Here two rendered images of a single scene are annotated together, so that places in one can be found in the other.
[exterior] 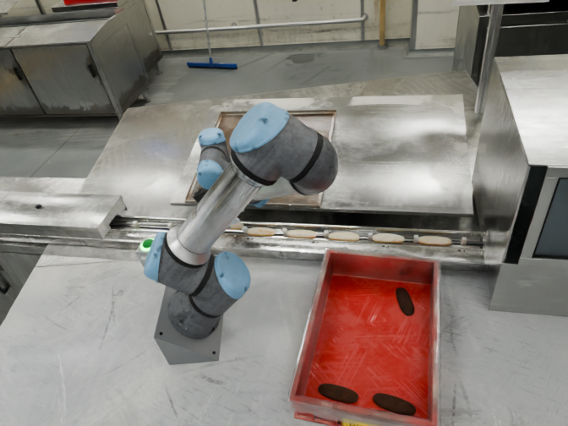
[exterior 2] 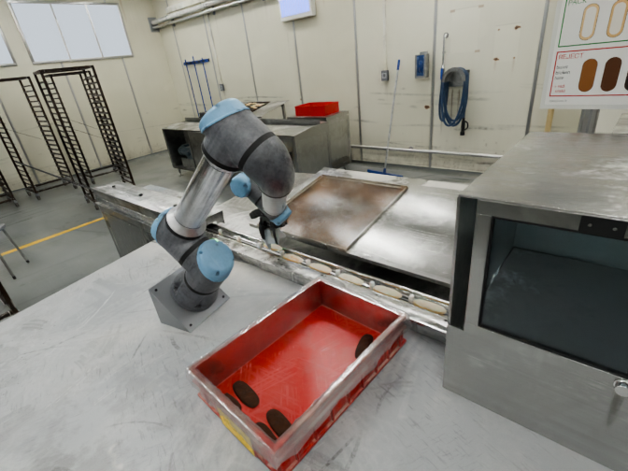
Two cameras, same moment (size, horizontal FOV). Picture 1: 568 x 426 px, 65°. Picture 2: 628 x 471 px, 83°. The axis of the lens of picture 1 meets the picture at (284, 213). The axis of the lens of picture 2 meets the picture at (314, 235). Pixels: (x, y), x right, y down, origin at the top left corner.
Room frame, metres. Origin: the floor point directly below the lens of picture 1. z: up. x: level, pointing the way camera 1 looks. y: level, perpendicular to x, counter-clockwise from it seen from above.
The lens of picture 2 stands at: (0.06, -0.51, 1.54)
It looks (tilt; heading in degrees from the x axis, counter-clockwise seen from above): 26 degrees down; 25
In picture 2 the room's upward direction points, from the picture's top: 7 degrees counter-clockwise
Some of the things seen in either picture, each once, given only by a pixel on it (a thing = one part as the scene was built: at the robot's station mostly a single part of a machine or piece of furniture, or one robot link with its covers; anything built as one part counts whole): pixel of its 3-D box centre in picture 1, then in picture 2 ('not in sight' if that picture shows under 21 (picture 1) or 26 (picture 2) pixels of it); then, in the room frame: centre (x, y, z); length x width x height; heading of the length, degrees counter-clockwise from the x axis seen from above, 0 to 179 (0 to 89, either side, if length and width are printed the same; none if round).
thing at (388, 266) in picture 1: (372, 332); (305, 353); (0.64, -0.17, 0.87); 0.49 x 0.34 x 0.10; 159
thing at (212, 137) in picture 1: (214, 149); not in sight; (1.14, 0.17, 1.19); 0.09 x 0.08 x 0.11; 175
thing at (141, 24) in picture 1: (113, 41); (321, 145); (4.77, 1.40, 0.44); 0.70 x 0.55 x 0.87; 71
